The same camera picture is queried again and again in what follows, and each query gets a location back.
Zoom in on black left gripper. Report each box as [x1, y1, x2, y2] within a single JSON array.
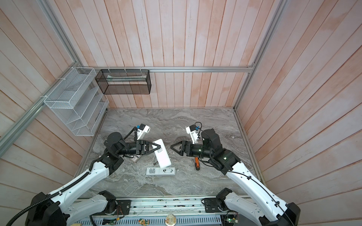
[[116, 139, 161, 155]]

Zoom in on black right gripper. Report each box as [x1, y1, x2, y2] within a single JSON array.
[[172, 140, 213, 159]]

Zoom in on white slim remote control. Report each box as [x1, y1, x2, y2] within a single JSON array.
[[146, 167, 176, 176]]

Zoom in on orange black screwdriver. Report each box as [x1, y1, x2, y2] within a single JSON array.
[[195, 157, 200, 170]]

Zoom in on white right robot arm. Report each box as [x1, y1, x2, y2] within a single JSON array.
[[170, 129, 301, 226]]

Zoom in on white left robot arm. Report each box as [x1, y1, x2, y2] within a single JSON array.
[[25, 132, 164, 226]]

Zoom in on playing card box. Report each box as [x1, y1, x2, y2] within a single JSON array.
[[131, 155, 141, 163]]

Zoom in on round gold white badge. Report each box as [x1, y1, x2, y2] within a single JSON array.
[[165, 214, 177, 226]]

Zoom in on small colourful charm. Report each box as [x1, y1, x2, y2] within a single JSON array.
[[138, 218, 150, 226]]

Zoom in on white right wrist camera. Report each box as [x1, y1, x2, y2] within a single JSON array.
[[186, 122, 202, 144]]

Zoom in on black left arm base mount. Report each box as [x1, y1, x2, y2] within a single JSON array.
[[116, 200, 132, 216]]

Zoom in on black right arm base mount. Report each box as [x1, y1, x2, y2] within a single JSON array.
[[201, 198, 236, 213]]

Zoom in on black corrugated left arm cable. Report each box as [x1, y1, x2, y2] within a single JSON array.
[[5, 169, 92, 226]]

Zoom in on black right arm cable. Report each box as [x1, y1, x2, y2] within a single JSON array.
[[193, 121, 296, 226]]

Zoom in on black wire mesh basket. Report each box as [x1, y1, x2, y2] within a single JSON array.
[[95, 69, 152, 95]]

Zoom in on white wire mesh shelf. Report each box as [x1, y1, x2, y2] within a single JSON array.
[[44, 67, 109, 137]]

